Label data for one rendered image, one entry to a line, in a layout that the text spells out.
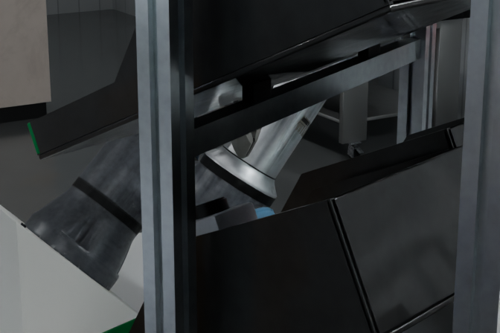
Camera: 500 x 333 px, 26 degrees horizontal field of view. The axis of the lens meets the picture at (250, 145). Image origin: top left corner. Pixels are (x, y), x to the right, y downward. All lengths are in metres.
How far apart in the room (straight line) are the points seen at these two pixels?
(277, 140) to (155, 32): 0.92
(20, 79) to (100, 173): 4.63
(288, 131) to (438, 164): 0.87
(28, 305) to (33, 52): 4.73
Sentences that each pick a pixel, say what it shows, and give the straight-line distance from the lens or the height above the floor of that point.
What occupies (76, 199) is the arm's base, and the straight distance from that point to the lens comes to 1.50.
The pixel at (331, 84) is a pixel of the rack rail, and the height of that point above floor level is 1.39.
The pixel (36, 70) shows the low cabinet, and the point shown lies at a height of 0.27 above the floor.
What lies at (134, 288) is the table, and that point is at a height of 0.86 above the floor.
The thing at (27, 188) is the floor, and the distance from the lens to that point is 4.99.
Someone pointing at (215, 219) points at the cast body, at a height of 1.27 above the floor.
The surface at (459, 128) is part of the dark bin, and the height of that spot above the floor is 1.37.
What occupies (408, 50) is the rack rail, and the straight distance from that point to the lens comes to 0.80.
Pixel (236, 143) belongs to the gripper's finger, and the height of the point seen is 1.24.
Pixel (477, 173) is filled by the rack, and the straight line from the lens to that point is 0.46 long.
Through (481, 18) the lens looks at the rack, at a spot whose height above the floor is 1.47.
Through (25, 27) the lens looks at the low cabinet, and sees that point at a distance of 6.08.
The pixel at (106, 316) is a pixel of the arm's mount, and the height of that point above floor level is 0.91.
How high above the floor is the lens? 1.54
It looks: 16 degrees down
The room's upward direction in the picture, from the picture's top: straight up
